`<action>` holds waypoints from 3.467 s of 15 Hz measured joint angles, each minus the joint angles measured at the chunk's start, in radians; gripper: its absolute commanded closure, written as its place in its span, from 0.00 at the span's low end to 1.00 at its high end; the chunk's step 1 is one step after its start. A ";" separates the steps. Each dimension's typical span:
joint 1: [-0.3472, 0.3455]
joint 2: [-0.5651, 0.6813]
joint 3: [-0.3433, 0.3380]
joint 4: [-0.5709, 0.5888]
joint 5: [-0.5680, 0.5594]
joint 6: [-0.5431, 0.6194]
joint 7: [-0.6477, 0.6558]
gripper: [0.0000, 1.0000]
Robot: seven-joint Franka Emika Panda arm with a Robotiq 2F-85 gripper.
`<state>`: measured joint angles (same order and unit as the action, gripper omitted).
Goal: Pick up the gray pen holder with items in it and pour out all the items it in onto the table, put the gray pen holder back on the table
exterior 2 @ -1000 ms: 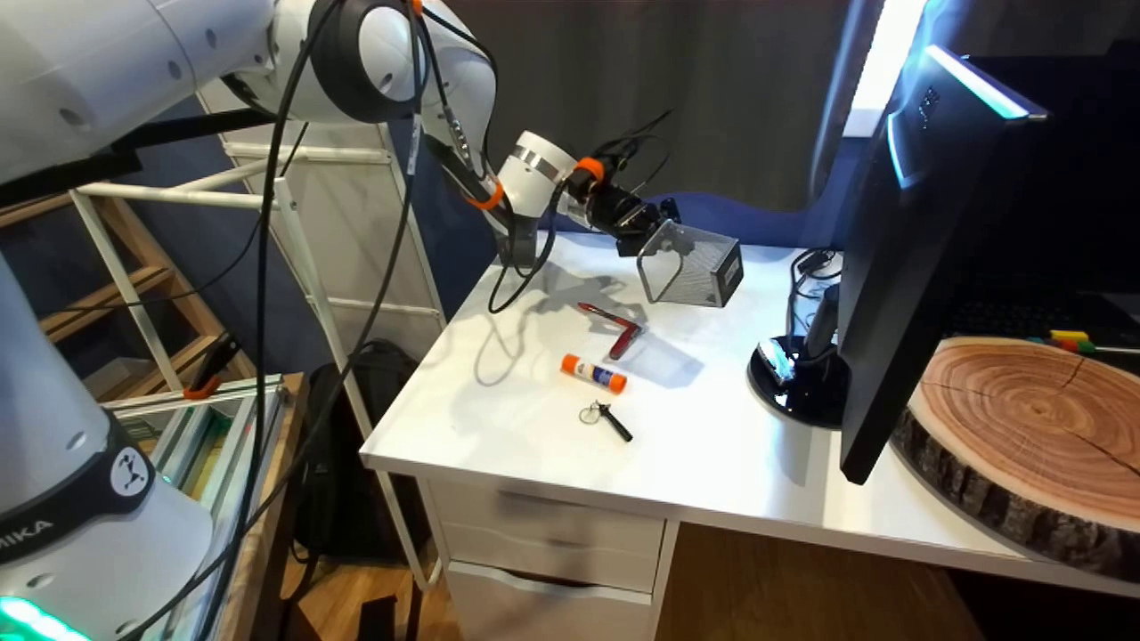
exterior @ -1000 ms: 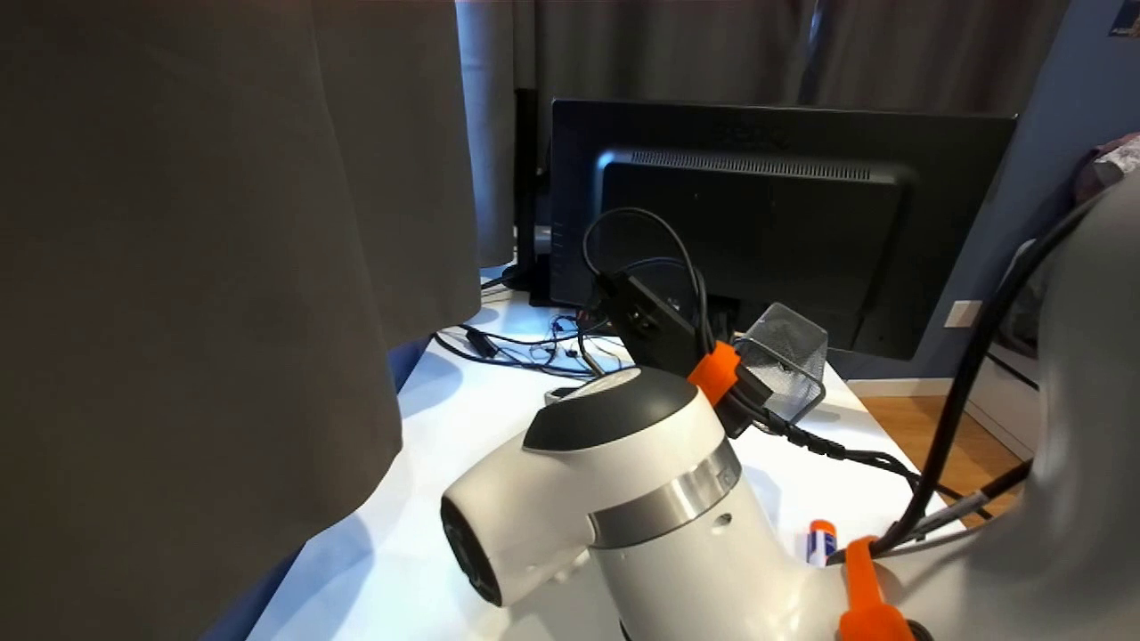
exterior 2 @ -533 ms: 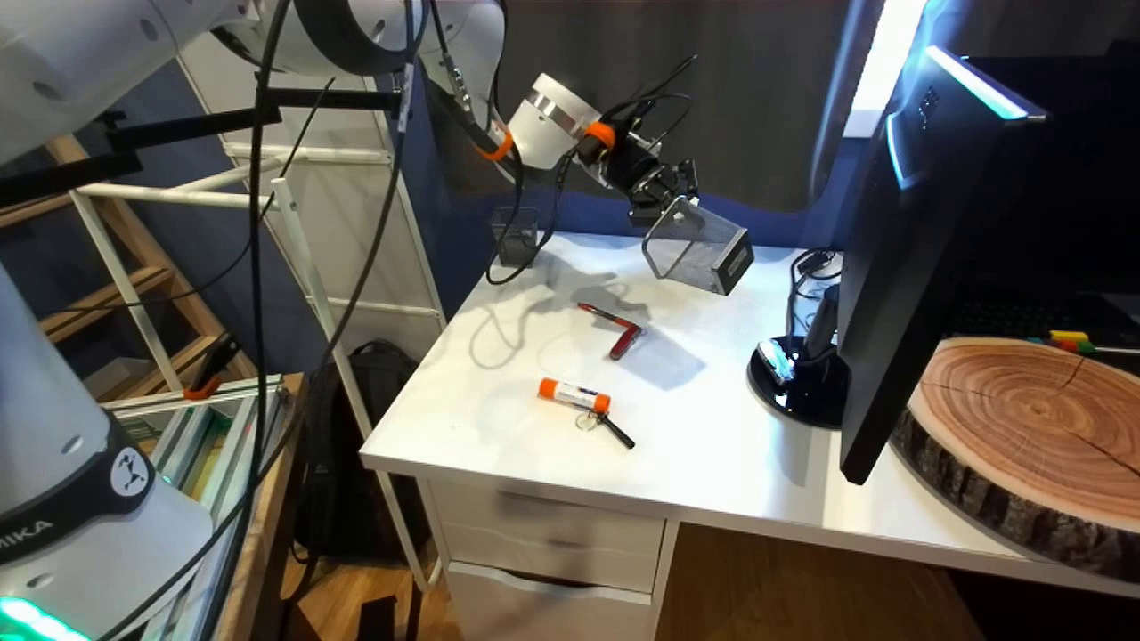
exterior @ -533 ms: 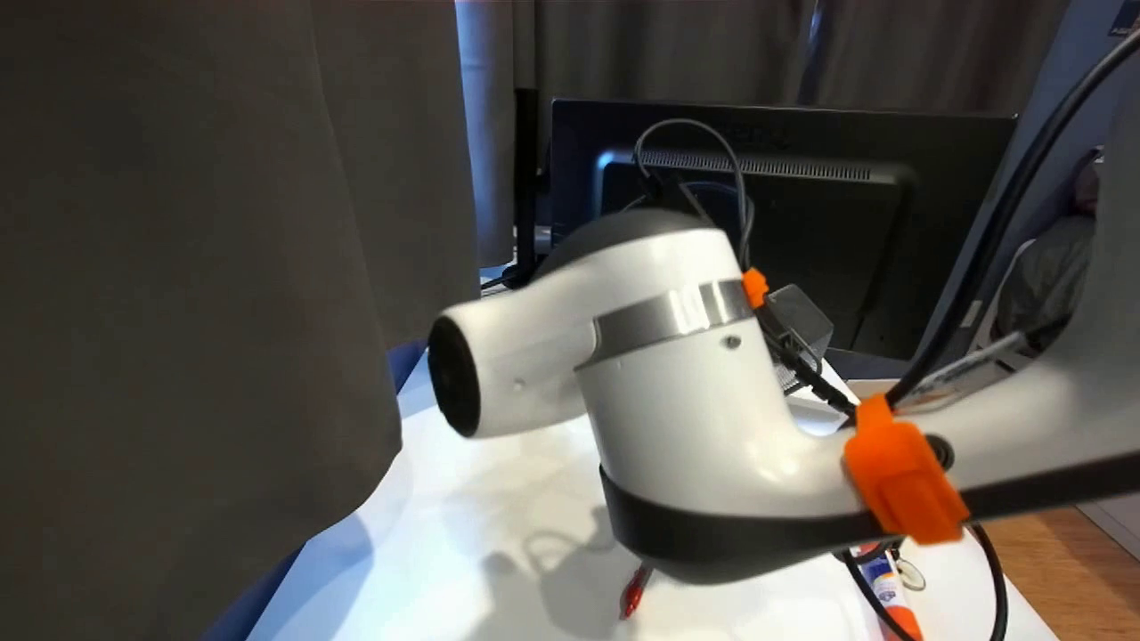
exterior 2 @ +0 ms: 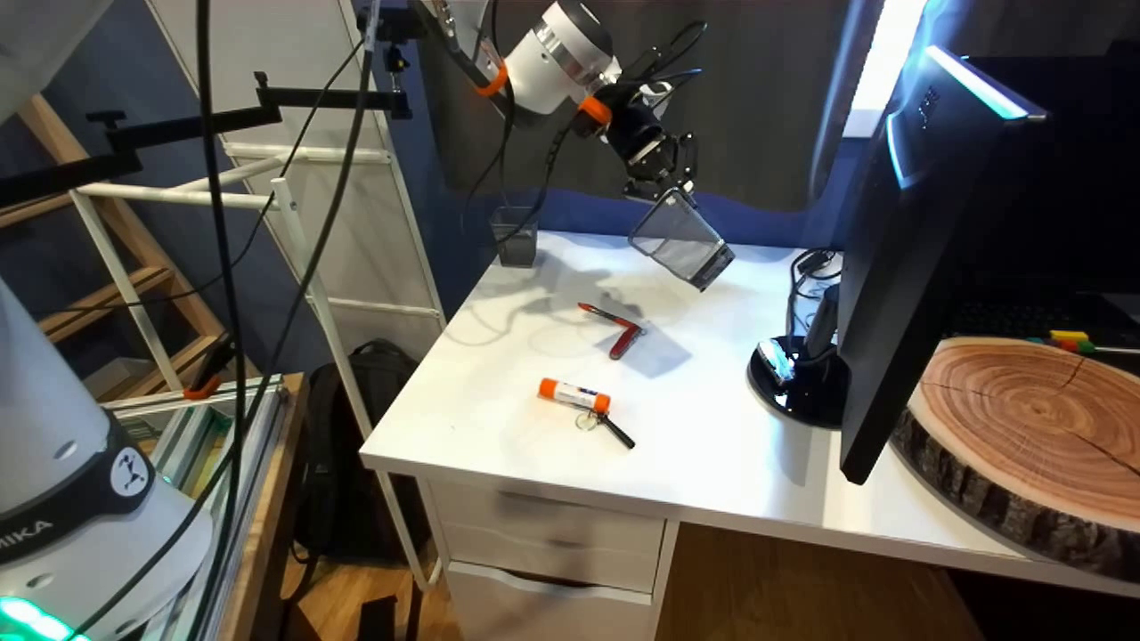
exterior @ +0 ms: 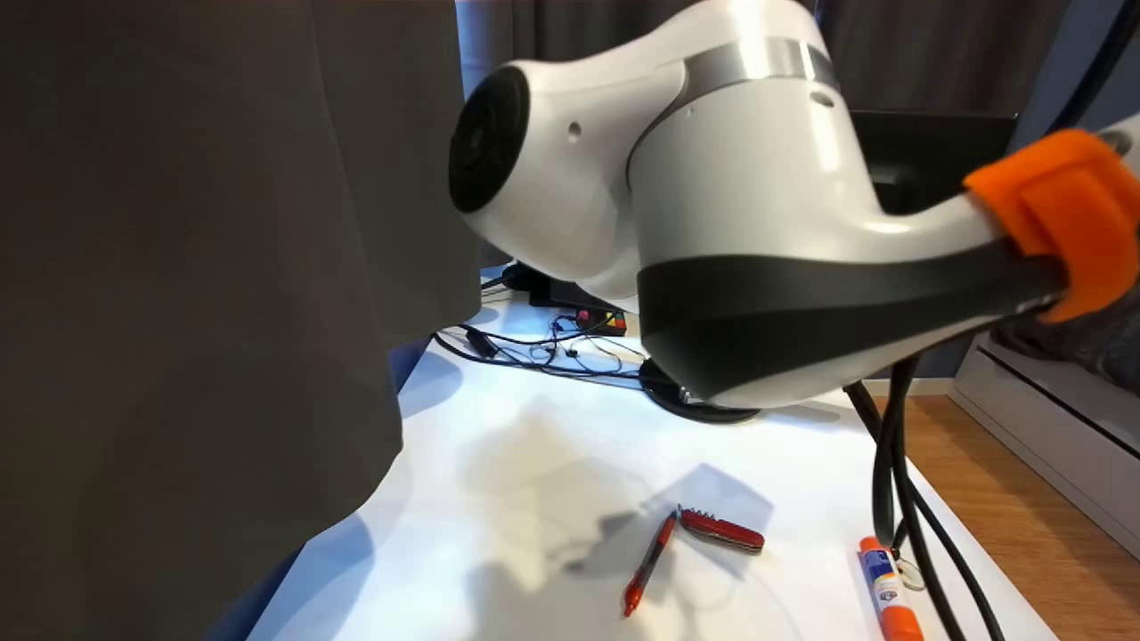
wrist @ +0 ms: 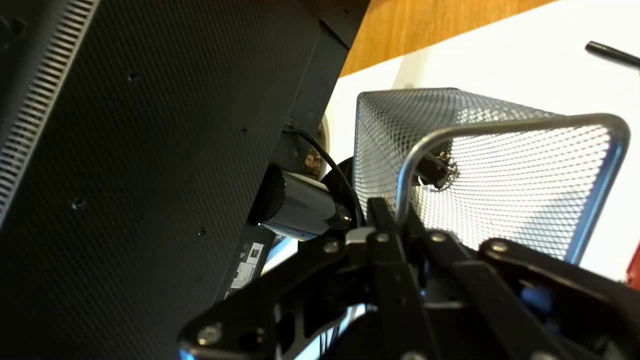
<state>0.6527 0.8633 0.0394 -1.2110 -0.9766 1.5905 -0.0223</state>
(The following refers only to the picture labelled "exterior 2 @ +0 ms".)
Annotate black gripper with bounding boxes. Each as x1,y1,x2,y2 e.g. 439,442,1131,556
604,79,706,214

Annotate gray mesh pen holder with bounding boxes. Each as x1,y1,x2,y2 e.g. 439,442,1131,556
625,189,737,297

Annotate red pen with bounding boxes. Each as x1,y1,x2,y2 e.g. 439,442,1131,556
577,301,644,331

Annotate red pocket knife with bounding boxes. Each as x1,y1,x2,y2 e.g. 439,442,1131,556
604,321,649,363

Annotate black pen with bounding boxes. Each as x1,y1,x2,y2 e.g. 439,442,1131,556
594,409,640,454

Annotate dark gray curtain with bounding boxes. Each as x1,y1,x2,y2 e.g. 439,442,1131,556
414,0,862,221

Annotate black computer monitor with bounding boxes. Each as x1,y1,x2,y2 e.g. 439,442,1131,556
744,44,1053,488
948,41,1140,350

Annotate white desk drawer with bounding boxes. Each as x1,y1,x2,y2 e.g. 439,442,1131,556
420,478,668,596
442,561,657,641

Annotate black backpack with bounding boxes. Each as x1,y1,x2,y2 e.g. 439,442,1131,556
288,338,420,572

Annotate round wood slice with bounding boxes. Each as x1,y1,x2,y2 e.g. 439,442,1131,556
891,335,1140,587

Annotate wooden side cabinet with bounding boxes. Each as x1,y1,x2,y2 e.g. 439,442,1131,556
111,371,315,641

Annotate wooden shelf rack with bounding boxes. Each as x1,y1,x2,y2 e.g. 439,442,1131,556
0,94,242,403

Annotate orange cable clip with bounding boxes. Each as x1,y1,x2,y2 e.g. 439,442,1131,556
577,94,618,133
478,60,517,109

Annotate white ladder shelf frame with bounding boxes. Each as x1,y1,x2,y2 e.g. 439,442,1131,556
67,139,453,587

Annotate black hanging cable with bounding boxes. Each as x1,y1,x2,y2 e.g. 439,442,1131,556
186,0,248,641
67,0,388,641

